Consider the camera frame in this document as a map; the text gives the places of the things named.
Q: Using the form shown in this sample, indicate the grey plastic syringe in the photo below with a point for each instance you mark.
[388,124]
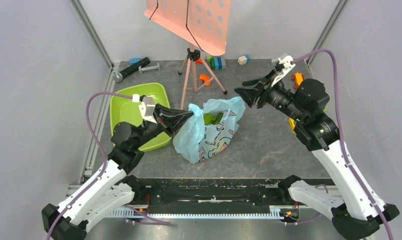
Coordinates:
[149,68]

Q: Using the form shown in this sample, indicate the yellow arch toy block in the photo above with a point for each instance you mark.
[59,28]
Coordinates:
[292,124]

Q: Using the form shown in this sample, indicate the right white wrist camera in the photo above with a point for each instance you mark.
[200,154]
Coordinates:
[281,66]

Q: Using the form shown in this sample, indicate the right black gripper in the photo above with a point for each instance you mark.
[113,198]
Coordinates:
[265,92]

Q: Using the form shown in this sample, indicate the light blue cartoon plastic bag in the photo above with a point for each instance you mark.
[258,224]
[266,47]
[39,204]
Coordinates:
[196,141]

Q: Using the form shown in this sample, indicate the orange curved toy piece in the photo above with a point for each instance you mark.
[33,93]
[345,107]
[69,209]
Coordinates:
[205,80]

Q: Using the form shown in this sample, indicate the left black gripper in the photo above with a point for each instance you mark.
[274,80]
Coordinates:
[170,120]

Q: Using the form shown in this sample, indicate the black microphone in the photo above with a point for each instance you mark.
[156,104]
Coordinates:
[121,74]

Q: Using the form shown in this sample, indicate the green fake fruit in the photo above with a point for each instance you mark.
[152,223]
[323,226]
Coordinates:
[213,119]

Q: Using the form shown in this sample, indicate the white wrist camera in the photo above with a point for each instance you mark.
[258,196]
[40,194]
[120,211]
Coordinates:
[146,107]
[281,66]

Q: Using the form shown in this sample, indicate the orange yellow toy car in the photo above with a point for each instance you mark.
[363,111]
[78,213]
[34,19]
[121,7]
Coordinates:
[298,78]

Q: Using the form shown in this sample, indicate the green blue brick stack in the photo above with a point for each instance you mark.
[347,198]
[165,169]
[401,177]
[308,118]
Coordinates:
[216,62]

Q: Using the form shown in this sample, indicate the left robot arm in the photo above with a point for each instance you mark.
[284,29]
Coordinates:
[112,186]

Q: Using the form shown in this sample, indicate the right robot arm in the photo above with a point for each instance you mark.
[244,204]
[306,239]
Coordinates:
[358,212]

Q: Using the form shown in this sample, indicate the green plastic basin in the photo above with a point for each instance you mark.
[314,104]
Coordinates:
[125,110]

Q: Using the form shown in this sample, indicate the white blue toy brick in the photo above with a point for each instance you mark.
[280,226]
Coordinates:
[243,59]

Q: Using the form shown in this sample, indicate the pink tripod stand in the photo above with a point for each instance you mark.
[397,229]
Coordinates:
[190,79]

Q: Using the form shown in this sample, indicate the pink perforated board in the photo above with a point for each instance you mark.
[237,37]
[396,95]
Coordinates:
[202,23]

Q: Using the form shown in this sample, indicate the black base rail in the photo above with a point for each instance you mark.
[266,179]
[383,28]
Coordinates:
[210,195]

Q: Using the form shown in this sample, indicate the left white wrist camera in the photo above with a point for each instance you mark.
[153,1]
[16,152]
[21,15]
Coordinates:
[146,107]

